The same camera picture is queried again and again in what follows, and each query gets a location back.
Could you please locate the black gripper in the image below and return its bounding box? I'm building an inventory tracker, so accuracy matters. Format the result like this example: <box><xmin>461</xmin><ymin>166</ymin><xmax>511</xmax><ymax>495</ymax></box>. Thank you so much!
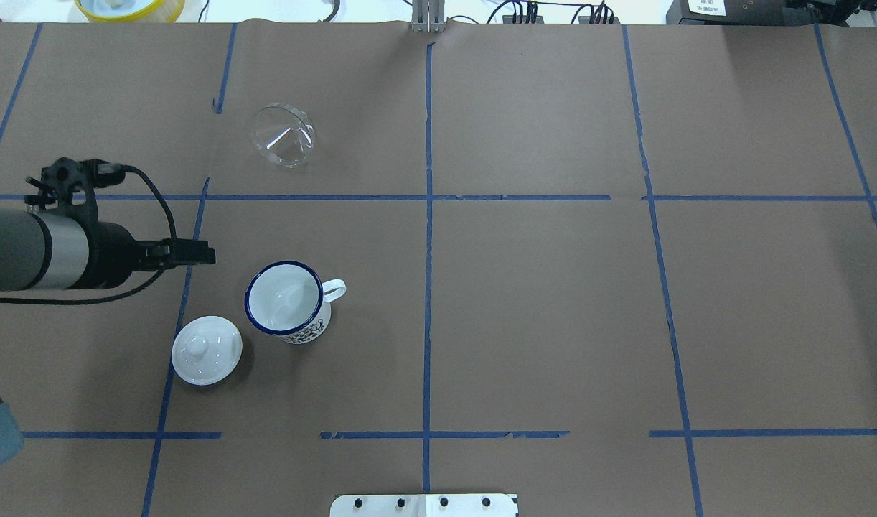
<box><xmin>87</xmin><ymin>223</ymin><xmax>217</xmax><ymax>289</ymax></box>

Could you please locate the white mug lid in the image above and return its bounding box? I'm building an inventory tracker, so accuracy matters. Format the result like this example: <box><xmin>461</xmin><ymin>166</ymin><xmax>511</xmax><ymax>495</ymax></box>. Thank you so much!
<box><xmin>172</xmin><ymin>315</ymin><xmax>244</xmax><ymax>386</ymax></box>

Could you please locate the white enamel mug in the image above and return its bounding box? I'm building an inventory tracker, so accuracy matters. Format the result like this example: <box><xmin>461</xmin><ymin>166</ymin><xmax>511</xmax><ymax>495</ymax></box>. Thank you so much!
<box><xmin>243</xmin><ymin>261</ymin><xmax>347</xmax><ymax>345</ymax></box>

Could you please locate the clear glass funnel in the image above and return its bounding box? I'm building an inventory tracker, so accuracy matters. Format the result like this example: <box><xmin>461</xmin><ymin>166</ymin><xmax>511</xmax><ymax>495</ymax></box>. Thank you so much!
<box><xmin>248</xmin><ymin>103</ymin><xmax>317</xmax><ymax>168</ymax></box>

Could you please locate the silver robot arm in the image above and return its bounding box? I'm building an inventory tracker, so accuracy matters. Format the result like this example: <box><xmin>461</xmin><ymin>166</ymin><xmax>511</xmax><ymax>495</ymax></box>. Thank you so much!
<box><xmin>0</xmin><ymin>208</ymin><xmax>217</xmax><ymax>307</ymax></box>

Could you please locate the yellow tape roll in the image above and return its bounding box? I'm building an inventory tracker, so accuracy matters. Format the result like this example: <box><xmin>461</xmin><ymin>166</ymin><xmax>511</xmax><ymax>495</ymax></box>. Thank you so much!
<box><xmin>74</xmin><ymin>1</ymin><xmax>186</xmax><ymax>23</ymax></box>

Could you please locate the black computer box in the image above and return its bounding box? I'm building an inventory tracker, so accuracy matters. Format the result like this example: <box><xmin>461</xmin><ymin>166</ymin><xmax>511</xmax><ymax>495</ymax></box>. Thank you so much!
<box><xmin>665</xmin><ymin>0</ymin><xmax>852</xmax><ymax>27</ymax></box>

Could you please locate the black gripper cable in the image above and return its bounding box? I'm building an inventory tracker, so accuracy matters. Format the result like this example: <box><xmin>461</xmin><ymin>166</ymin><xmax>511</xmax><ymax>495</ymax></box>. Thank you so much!
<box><xmin>0</xmin><ymin>164</ymin><xmax>179</xmax><ymax>307</ymax></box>

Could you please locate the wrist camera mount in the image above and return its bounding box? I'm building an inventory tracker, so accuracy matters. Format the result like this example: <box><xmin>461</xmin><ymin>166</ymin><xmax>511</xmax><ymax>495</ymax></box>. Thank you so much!
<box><xmin>23</xmin><ymin>157</ymin><xmax>126</xmax><ymax>220</ymax></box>

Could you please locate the aluminium frame post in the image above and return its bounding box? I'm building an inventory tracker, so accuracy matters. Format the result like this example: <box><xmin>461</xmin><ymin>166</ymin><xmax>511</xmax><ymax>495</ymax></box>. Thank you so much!
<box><xmin>409</xmin><ymin>0</ymin><xmax>447</xmax><ymax>33</ymax></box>

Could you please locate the white pedestal base plate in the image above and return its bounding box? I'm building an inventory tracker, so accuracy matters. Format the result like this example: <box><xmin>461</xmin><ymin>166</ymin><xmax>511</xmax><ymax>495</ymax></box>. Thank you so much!
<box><xmin>329</xmin><ymin>492</ymin><xmax>520</xmax><ymax>516</ymax></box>

